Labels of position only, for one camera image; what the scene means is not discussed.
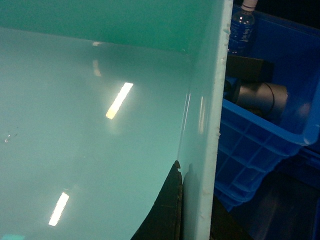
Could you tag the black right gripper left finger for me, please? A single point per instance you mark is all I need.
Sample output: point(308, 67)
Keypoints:
point(163, 221)

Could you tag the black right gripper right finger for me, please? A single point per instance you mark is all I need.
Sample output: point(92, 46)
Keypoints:
point(223, 226)

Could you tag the teal plastic bin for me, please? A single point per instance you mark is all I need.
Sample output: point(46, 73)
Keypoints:
point(98, 99)

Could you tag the blue ribbed plastic crate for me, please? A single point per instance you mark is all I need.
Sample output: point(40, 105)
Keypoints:
point(249, 146)

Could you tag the grey metal cylinder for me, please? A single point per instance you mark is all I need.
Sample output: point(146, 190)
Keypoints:
point(264, 99)

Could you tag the clear plastic water bottle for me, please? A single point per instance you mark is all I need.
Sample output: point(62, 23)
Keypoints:
point(241, 27)

